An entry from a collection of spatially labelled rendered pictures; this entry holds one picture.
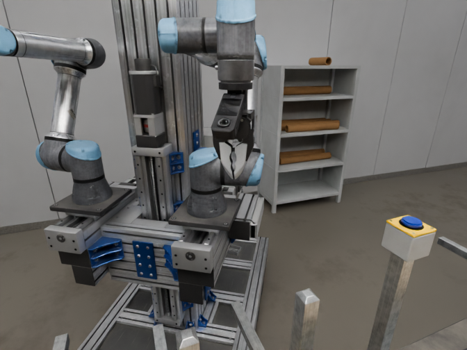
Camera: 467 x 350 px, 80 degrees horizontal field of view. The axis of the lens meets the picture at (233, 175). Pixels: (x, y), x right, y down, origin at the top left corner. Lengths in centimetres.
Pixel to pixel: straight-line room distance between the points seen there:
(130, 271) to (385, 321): 94
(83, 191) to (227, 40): 86
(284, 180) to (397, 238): 297
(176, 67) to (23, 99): 215
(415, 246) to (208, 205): 62
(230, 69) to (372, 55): 350
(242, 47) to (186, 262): 69
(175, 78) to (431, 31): 391
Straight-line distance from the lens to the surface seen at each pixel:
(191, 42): 70
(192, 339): 56
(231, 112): 55
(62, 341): 99
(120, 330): 184
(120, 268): 135
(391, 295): 83
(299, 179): 374
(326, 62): 325
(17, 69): 309
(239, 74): 58
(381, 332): 91
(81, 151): 119
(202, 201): 100
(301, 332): 68
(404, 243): 72
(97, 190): 123
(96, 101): 299
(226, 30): 59
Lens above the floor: 155
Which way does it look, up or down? 21 degrees down
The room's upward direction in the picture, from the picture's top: straight up
